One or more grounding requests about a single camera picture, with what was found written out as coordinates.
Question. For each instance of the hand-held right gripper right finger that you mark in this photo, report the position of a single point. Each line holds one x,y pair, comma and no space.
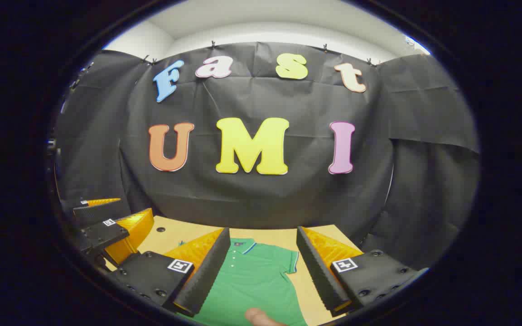
320,271

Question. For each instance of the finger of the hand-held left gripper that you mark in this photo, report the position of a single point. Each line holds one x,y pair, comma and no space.
98,213
102,235

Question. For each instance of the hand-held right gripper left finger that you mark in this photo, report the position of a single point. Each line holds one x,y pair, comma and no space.
206,276

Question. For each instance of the green T-shirt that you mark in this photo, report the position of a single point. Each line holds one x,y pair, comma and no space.
256,280

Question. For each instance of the black backdrop cloth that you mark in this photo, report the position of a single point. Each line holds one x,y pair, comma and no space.
265,199

